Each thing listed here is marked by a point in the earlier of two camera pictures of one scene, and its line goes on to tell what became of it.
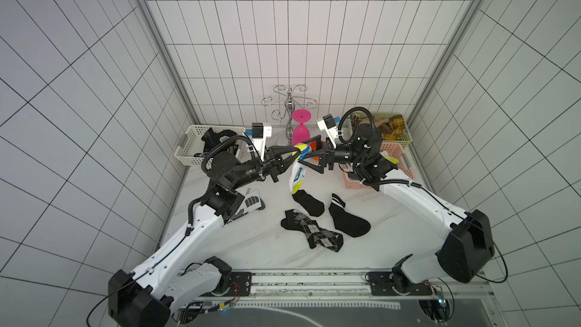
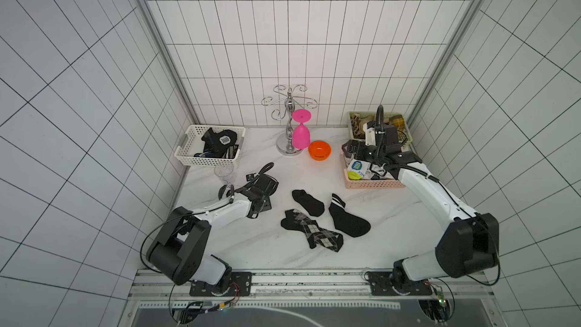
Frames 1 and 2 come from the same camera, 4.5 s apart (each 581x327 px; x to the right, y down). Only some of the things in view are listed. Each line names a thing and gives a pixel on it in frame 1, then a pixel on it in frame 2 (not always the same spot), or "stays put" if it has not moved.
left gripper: x=277 y=163 to x=266 y=206
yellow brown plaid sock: x=397 y=123 stays put
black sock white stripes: x=346 y=222 stays put
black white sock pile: x=314 y=206 stays put
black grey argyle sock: x=296 y=220 stays put
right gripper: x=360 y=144 to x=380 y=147
